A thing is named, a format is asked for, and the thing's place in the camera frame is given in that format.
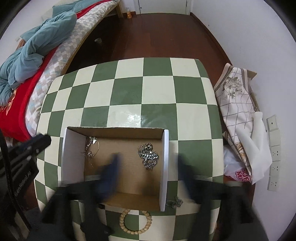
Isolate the wooden bead bracelet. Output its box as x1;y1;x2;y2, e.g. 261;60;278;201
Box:
119;209;153;235

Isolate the thin silver necklace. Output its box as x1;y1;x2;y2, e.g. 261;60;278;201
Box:
80;136;101;170

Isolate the small silver pendant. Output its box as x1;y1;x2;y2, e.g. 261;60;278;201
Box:
166;196;183;209

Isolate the silver chain bracelet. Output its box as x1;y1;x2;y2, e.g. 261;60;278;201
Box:
137;143;160;171

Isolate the white plastic shopping bag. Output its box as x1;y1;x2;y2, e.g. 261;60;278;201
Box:
223;145;254;184

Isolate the red bed cover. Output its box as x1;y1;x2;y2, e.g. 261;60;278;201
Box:
1;1;107;142

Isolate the white cardboard box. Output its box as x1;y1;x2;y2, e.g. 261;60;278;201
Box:
61;126;169;211

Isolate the white cloth sheet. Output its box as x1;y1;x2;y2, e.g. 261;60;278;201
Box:
236;111;273;184

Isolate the floral patterned fabric bag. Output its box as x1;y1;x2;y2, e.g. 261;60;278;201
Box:
214;63;259;175

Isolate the green white checkered tablecloth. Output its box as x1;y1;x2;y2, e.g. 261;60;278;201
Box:
33;57;224;241

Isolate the grey checkered quilt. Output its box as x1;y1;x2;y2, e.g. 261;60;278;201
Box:
22;1;120;138

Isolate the teal blue blanket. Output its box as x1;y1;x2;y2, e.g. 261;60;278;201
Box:
1;1;96;106

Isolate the orange bottle on floor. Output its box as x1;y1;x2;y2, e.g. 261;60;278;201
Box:
126;8;132;19

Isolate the white door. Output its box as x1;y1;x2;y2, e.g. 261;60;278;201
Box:
134;0;192;15

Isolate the white wall socket strip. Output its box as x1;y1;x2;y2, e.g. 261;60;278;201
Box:
266;115;281;191

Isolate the wooden bed frame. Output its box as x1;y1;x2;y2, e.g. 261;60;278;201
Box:
54;1;123;76

